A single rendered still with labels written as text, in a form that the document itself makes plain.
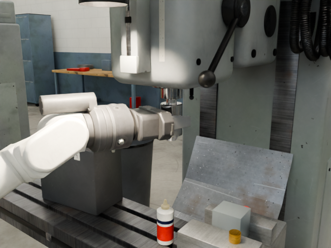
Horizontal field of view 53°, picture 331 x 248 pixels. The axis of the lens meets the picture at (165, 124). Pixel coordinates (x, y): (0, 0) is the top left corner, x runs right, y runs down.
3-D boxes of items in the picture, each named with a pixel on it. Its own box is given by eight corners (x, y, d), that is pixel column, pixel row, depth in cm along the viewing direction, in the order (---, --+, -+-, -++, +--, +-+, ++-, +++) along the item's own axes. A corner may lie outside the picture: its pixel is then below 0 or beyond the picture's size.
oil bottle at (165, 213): (167, 248, 77) (167, 204, 75) (153, 241, 79) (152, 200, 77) (177, 240, 80) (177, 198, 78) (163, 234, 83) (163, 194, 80)
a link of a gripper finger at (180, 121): (188, 127, 71) (163, 131, 68) (189, 113, 70) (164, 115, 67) (193, 129, 70) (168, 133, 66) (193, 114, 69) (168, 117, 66)
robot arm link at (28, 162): (97, 140, 57) (27, 191, 51) (81, 135, 64) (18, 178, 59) (76, 108, 55) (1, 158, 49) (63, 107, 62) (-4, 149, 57)
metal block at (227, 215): (239, 247, 64) (241, 218, 62) (211, 236, 67) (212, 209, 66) (249, 234, 68) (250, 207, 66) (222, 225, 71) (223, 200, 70)
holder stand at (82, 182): (96, 216, 91) (92, 147, 86) (41, 198, 102) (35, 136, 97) (123, 199, 101) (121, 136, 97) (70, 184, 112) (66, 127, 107)
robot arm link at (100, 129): (115, 153, 60) (51, 164, 54) (96, 146, 69) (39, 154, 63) (111, 91, 59) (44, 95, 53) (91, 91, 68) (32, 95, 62)
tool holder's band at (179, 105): (155, 108, 70) (155, 103, 70) (170, 105, 74) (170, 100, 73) (172, 110, 67) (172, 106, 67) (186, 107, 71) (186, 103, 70)
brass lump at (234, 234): (237, 245, 59) (238, 236, 59) (226, 241, 61) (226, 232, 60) (242, 240, 61) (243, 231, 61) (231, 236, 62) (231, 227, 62)
